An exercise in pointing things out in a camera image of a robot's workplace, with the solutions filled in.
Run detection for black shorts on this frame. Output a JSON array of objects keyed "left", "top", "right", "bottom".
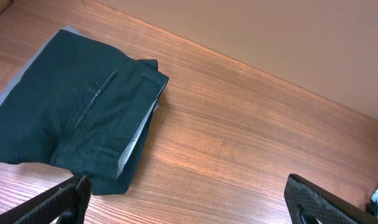
[{"left": 0, "top": 29, "right": 168, "bottom": 195}]

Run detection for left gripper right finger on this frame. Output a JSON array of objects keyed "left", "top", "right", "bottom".
[{"left": 284, "top": 174, "right": 378, "bottom": 224}]

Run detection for folded grey shorts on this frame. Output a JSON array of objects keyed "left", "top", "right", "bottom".
[{"left": 0, "top": 24, "right": 83, "bottom": 119}]

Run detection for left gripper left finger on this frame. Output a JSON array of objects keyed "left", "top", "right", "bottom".
[{"left": 0, "top": 175, "right": 92, "bottom": 224}]

